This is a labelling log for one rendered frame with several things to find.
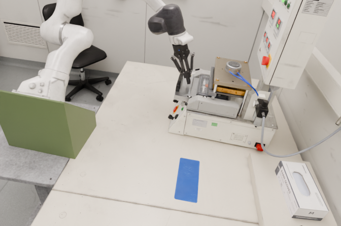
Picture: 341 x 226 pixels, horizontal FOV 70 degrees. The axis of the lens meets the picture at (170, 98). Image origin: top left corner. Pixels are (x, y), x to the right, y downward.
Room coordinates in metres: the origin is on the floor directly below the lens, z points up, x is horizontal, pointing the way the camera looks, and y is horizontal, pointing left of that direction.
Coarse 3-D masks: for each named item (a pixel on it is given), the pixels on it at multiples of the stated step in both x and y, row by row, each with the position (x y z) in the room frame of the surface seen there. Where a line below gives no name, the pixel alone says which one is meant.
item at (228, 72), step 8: (216, 64) 1.17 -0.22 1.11; (224, 64) 1.18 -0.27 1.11; (232, 64) 1.11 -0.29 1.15; (240, 64) 1.13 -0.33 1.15; (248, 64) 1.22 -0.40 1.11; (216, 72) 1.08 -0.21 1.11; (224, 72) 1.09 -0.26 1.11; (232, 72) 1.09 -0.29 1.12; (240, 72) 1.11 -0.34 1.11; (248, 72) 1.12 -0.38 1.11; (216, 80) 1.00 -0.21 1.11; (224, 80) 1.02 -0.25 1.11; (232, 80) 1.02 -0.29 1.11; (240, 80) 1.03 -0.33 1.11; (248, 80) 1.04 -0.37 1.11; (240, 88) 0.99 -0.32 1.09; (248, 88) 0.98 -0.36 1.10
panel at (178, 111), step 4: (176, 104) 1.22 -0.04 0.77; (180, 104) 1.14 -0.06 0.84; (180, 108) 1.09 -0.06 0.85; (184, 108) 1.02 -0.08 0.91; (176, 112) 1.10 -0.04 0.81; (180, 112) 1.03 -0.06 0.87; (172, 120) 1.06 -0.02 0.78; (176, 120) 1.00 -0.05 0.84; (172, 124) 1.01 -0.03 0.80; (168, 128) 1.01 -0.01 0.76
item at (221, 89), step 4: (220, 88) 1.03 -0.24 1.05; (224, 88) 1.03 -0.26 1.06; (228, 88) 1.03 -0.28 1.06; (232, 88) 1.03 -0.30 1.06; (236, 88) 1.04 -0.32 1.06; (220, 92) 1.03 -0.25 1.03; (224, 92) 1.03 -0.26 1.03; (228, 92) 1.02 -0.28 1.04; (232, 92) 1.02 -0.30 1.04; (236, 92) 1.02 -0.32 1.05; (240, 92) 1.02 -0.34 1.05; (244, 92) 1.01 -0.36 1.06; (232, 96) 1.02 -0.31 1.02; (236, 96) 1.02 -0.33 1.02; (240, 96) 1.02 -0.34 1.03
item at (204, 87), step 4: (204, 76) 1.22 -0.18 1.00; (208, 76) 1.22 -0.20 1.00; (204, 80) 1.17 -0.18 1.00; (208, 80) 1.18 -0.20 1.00; (200, 84) 1.13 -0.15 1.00; (204, 84) 1.13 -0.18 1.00; (208, 84) 1.13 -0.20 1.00; (200, 88) 1.09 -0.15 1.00; (204, 88) 1.09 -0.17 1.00; (208, 88) 1.09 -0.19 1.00; (204, 92) 1.05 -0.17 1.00
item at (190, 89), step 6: (192, 78) 1.17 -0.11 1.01; (198, 78) 1.25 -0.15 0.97; (186, 84) 1.16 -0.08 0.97; (192, 84) 1.17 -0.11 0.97; (180, 90) 1.09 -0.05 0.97; (186, 90) 1.10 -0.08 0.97; (192, 90) 1.11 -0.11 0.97; (174, 96) 1.05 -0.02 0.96; (180, 96) 1.04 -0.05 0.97; (186, 96) 1.04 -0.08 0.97; (192, 96) 1.05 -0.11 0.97; (228, 96) 1.09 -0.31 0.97
